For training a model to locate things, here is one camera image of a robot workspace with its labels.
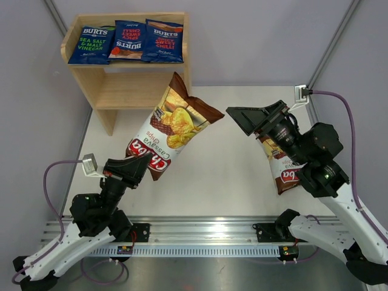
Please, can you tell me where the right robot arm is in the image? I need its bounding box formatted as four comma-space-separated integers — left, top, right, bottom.
226, 101, 387, 286

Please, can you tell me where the Chuba cassava chips bag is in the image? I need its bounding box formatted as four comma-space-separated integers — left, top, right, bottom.
125, 72, 224, 181
255, 134, 302, 195

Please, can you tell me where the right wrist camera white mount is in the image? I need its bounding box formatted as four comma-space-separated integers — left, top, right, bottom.
289, 84, 312, 112

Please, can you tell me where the wooden two-tier shelf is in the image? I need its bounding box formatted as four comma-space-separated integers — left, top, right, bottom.
61, 12, 192, 136

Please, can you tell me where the Burts spicy chilli bag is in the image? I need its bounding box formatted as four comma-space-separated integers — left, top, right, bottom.
141, 19, 184, 63
109, 20, 146, 61

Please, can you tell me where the white slotted cable duct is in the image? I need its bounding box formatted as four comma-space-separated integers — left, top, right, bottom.
89, 244, 280, 258

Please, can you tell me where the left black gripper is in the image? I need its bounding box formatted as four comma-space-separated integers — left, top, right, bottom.
101, 152, 153, 215

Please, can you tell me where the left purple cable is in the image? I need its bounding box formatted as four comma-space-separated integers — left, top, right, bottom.
11, 159, 130, 285

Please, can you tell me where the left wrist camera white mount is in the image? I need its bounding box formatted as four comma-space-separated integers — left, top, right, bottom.
81, 153, 104, 178

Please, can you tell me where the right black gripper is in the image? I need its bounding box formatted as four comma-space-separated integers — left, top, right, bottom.
228, 100, 310, 166

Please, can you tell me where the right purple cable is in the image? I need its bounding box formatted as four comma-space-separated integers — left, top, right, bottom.
309, 89, 388, 246

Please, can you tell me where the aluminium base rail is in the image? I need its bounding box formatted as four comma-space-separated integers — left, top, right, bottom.
41, 215, 343, 246

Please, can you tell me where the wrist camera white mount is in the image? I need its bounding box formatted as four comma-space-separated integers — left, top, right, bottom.
289, 84, 312, 112
81, 153, 104, 178

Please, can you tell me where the purple cable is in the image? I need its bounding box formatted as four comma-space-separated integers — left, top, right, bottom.
11, 159, 130, 285
309, 89, 388, 246

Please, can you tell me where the Burts sea salt vinegar bag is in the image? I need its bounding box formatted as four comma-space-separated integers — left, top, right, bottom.
68, 25, 115, 65

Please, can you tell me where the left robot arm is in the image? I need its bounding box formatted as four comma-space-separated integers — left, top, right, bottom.
12, 153, 152, 290

